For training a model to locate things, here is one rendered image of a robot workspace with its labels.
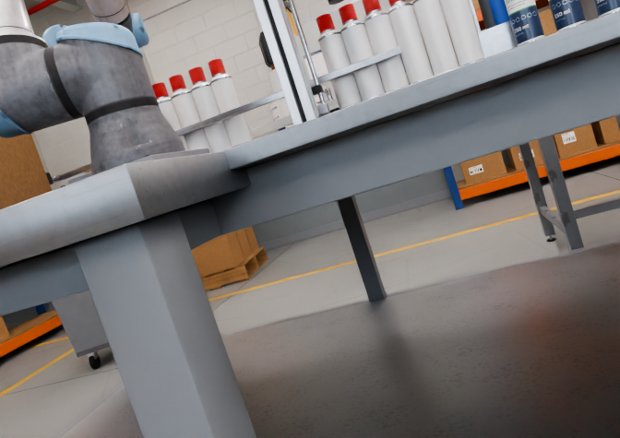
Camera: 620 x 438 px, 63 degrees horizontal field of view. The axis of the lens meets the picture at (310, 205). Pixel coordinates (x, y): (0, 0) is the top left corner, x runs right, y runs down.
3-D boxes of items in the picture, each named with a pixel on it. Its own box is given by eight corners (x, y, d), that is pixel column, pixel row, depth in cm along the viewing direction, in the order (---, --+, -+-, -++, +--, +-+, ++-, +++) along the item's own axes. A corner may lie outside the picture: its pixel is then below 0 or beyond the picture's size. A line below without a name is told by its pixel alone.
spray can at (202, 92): (237, 149, 121) (208, 66, 119) (229, 150, 116) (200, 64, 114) (218, 156, 122) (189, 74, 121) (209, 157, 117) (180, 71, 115)
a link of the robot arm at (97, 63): (150, 91, 78) (121, 5, 77) (63, 117, 76) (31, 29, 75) (162, 103, 90) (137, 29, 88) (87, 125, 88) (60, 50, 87)
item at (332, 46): (364, 104, 112) (336, 14, 111) (362, 103, 107) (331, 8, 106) (342, 112, 114) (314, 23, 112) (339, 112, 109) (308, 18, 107)
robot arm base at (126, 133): (204, 147, 87) (184, 91, 86) (141, 159, 74) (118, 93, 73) (141, 171, 94) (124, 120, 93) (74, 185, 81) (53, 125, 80)
